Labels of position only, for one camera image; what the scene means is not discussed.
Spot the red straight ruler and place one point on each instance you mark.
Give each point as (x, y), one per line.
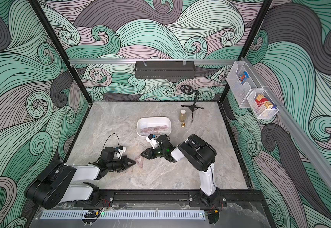
(154, 129)

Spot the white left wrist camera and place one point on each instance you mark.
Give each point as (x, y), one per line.
(111, 153)

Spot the black corner frame post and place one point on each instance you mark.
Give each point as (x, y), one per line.
(50, 31)
(253, 14)

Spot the clear wall bin lower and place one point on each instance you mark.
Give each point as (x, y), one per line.
(261, 112)

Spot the black corner frame post left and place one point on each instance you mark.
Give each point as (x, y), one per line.
(50, 31)

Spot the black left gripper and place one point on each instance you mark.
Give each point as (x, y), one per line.
(124, 159)

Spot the clear wall bin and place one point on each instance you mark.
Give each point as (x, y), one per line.
(239, 91)
(261, 112)

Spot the blue packet in bin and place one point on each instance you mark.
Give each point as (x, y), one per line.
(243, 77)

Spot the aluminium wall rail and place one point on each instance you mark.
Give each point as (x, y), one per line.
(304, 143)
(145, 61)

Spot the white plastic storage box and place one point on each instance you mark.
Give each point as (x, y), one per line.
(154, 125)

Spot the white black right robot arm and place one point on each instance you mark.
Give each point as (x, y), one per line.
(200, 154)

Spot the black corner frame post right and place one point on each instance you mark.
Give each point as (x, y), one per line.
(253, 14)

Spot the black wall-mounted tray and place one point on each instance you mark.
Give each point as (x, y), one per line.
(165, 70)

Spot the white perforated cable duct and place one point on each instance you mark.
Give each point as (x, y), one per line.
(126, 214)

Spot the aluminium wall rail back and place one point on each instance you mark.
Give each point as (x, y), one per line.
(145, 61)

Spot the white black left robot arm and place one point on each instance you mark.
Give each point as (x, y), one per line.
(60, 182)

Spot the spice jar with white lid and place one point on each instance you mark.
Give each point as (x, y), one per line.
(182, 116)

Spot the black tripod microphone stand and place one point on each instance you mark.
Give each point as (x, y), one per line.
(188, 90)

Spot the red boxes in bin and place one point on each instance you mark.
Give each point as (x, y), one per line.
(261, 100)

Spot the clear wall bin upper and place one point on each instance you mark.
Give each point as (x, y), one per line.
(239, 91)

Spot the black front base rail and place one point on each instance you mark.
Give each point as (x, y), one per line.
(187, 196)

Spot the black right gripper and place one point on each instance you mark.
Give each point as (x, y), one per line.
(153, 152)

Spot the aluminium wall rail right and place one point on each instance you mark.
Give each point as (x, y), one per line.
(304, 143)

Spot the pink small triangle ruler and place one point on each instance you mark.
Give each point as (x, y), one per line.
(139, 161)

